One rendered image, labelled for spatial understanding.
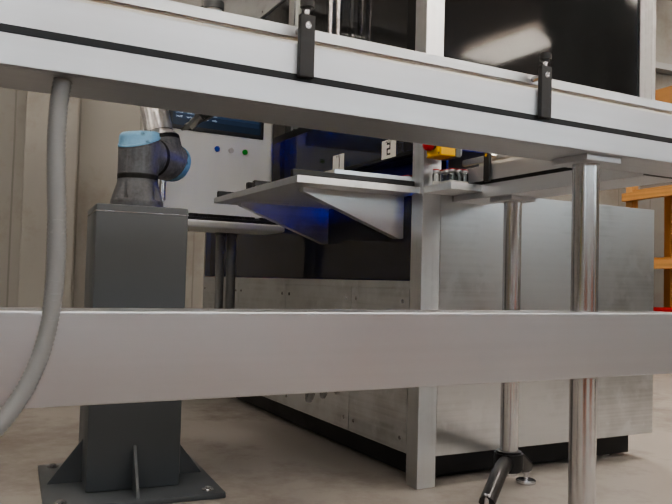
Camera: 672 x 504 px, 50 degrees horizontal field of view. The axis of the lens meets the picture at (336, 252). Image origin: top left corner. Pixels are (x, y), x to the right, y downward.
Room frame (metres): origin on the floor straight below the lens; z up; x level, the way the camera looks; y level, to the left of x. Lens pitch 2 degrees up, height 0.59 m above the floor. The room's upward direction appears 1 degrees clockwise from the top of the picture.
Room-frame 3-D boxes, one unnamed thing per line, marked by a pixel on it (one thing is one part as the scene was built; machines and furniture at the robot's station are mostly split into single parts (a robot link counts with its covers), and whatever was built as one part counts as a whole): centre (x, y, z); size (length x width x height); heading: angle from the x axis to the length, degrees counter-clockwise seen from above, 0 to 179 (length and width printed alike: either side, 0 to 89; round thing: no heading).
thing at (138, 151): (2.12, 0.58, 0.96); 0.13 x 0.12 x 0.14; 159
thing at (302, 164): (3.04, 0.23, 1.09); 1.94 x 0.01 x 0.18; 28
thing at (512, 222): (2.03, -0.49, 0.46); 0.09 x 0.09 x 0.77; 28
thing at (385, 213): (2.15, -0.05, 0.79); 0.34 x 0.03 x 0.13; 118
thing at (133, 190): (2.12, 0.58, 0.84); 0.15 x 0.15 x 0.10
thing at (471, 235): (3.27, -0.21, 0.44); 2.06 x 1.00 x 0.88; 28
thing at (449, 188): (2.10, -0.35, 0.87); 0.14 x 0.13 x 0.02; 118
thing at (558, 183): (1.90, -0.56, 0.92); 0.69 x 0.15 x 0.16; 28
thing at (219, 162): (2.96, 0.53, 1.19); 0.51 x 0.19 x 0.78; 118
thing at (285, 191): (2.37, 0.06, 0.87); 0.70 x 0.48 x 0.02; 28
